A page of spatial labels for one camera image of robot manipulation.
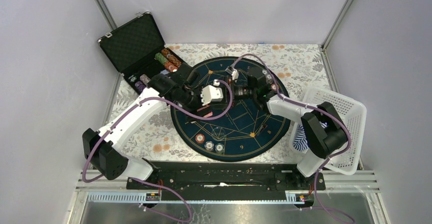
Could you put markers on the blue yellow chip stack bottom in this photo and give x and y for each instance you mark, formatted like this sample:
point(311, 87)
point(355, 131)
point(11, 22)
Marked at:
point(219, 148)

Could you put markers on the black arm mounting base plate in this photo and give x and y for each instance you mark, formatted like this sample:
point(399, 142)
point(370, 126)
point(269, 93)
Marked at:
point(211, 181)

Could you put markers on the blue white striped cloth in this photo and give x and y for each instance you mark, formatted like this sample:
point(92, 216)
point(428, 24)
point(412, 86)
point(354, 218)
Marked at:
point(300, 142)

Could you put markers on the purple chip row in case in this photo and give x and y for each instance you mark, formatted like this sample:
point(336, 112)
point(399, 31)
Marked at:
point(141, 83)

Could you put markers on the round dark blue poker mat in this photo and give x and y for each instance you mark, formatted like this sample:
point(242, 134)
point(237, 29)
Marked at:
point(250, 131)

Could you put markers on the red chip stack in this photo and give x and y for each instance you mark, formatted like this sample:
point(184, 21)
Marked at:
point(200, 138)
point(274, 87)

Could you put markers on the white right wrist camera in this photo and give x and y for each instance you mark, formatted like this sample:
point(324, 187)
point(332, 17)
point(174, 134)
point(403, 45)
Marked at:
point(232, 72)

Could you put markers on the green chip row in case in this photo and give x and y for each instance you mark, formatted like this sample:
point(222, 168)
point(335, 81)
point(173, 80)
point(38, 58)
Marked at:
point(161, 58)

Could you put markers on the red chip row in case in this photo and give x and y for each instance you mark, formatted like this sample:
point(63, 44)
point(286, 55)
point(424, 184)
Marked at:
point(170, 67)

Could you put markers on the pink card deck box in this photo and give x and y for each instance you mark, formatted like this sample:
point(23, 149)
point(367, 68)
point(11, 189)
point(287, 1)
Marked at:
point(207, 115)

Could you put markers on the floral patterned tablecloth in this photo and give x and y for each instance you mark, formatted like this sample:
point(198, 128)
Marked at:
point(298, 66)

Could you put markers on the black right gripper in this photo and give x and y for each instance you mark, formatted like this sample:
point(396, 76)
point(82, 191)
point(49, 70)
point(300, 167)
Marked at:
point(234, 89)

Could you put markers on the red chip stack bottom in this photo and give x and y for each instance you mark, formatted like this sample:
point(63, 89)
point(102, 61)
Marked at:
point(200, 138)

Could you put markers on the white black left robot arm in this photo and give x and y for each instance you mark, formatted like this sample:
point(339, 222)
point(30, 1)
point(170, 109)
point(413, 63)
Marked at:
point(103, 147)

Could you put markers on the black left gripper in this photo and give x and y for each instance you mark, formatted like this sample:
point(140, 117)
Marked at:
point(194, 110)

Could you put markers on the black aluminium chip case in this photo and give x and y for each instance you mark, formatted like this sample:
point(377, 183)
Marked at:
point(131, 48)

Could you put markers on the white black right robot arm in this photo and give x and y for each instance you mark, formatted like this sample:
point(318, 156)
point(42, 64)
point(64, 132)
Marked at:
point(323, 127)

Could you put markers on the clear dealer button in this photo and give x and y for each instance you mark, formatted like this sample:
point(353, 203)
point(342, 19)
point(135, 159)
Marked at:
point(218, 134)

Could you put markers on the brown chip row in case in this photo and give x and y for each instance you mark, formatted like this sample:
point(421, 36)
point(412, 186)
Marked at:
point(171, 57)

